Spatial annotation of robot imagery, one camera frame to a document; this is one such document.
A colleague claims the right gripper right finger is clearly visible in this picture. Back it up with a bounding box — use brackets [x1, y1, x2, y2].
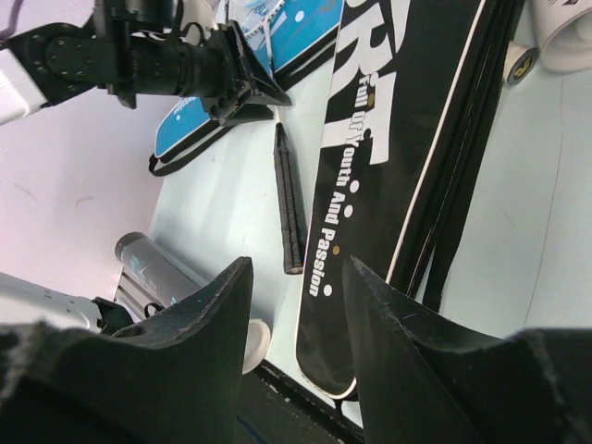
[342, 258, 591, 443]

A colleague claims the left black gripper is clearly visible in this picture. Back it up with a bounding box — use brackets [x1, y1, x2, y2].
[92, 1, 292, 128]

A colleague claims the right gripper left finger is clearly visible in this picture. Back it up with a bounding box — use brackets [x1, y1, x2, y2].
[1, 256, 253, 443]

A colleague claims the black shuttlecock tube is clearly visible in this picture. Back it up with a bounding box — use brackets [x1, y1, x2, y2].
[115, 232, 271, 374]

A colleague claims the white racket white grip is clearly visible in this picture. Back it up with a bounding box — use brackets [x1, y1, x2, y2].
[273, 122, 307, 275]

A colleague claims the black racket cover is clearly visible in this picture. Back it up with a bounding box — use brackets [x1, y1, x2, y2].
[295, 1, 524, 400]

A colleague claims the white shuttlecock tube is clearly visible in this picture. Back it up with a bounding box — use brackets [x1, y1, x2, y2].
[531, 0, 591, 74]

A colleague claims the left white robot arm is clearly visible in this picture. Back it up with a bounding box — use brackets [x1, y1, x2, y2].
[1, 1, 291, 126]

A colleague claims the clear tube cap centre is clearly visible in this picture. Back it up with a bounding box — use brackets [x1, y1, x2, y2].
[502, 41, 539, 86]

